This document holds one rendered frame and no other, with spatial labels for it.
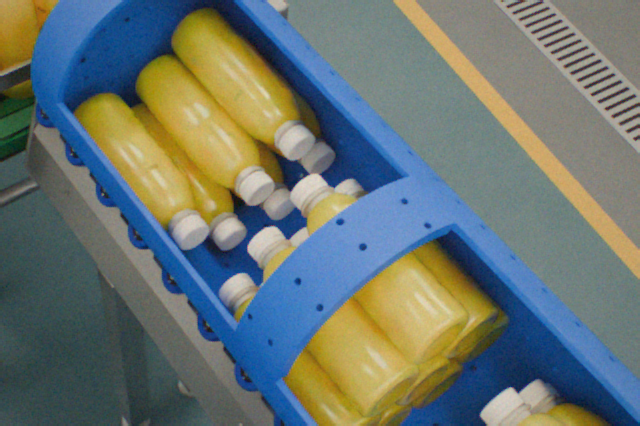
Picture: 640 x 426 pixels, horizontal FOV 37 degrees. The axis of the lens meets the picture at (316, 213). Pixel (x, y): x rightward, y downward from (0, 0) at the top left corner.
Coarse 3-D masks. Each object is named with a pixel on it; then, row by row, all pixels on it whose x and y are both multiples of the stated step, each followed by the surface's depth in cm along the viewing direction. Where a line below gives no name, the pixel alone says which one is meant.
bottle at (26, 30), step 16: (0, 0) 118; (16, 0) 119; (32, 0) 122; (0, 16) 119; (16, 16) 120; (32, 16) 123; (0, 32) 121; (16, 32) 122; (32, 32) 124; (0, 48) 124; (16, 48) 124; (32, 48) 126; (0, 64) 126; (16, 96) 131; (32, 96) 132
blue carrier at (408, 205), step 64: (64, 0) 102; (128, 0) 100; (192, 0) 115; (256, 0) 105; (64, 64) 102; (128, 64) 116; (320, 64) 101; (64, 128) 106; (320, 128) 116; (384, 128) 97; (128, 192) 99; (384, 192) 88; (448, 192) 94; (192, 256) 111; (320, 256) 86; (384, 256) 85; (512, 256) 90; (256, 320) 88; (320, 320) 84; (512, 320) 102; (576, 320) 87; (256, 384) 94; (512, 384) 104; (576, 384) 98
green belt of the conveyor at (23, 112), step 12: (0, 96) 132; (0, 108) 131; (12, 108) 131; (24, 108) 132; (0, 120) 130; (12, 120) 130; (24, 120) 131; (0, 132) 130; (12, 132) 130; (24, 132) 131; (0, 144) 130; (12, 144) 131; (24, 144) 133; (0, 156) 131
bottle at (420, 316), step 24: (312, 216) 93; (408, 264) 88; (384, 288) 88; (408, 288) 87; (432, 288) 87; (384, 312) 88; (408, 312) 86; (432, 312) 86; (456, 312) 86; (408, 336) 86; (432, 336) 85; (456, 336) 90; (408, 360) 88
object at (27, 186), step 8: (24, 128) 132; (8, 136) 131; (16, 152) 151; (0, 160) 150; (16, 184) 194; (24, 184) 194; (32, 184) 195; (0, 192) 193; (8, 192) 193; (16, 192) 193; (24, 192) 194; (32, 192) 196; (0, 200) 192; (8, 200) 193; (0, 208) 193
